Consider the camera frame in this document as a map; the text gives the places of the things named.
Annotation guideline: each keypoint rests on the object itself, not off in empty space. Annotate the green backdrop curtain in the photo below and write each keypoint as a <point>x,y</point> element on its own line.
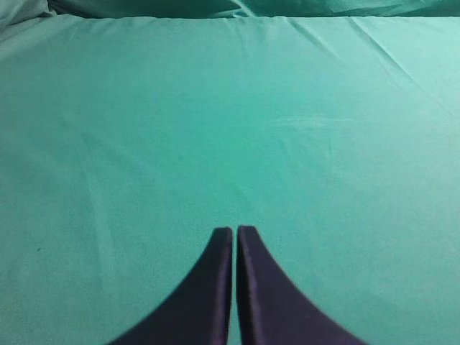
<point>14,12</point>

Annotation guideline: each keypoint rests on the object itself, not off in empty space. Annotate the green table cloth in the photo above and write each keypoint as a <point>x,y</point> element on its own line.
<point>125,142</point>

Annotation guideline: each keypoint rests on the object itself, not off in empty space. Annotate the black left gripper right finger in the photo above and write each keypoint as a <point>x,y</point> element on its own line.
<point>271,309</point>

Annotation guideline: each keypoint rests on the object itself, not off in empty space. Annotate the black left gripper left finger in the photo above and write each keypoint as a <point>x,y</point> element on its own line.
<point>199,308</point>

